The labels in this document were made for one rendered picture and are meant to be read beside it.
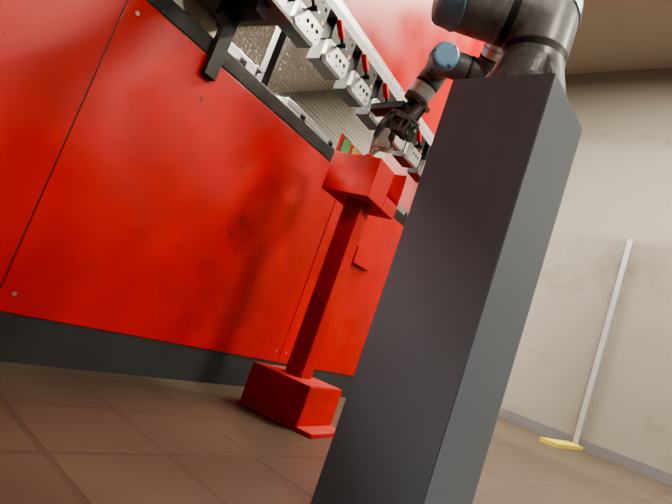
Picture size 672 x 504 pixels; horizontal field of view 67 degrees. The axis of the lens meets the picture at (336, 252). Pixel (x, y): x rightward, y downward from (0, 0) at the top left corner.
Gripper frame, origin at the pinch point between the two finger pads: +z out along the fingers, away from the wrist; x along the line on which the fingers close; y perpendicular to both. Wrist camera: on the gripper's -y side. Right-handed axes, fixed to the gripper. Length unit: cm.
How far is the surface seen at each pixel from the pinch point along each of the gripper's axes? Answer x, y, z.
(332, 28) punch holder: 8, -51, -32
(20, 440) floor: -78, 36, 73
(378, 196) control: 0.4, 11.6, 10.0
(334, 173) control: -5.4, -1.8, 12.1
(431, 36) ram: 74, -63, -75
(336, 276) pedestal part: 1.5, 15.8, 35.9
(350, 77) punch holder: 28, -48, -25
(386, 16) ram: 35, -59, -56
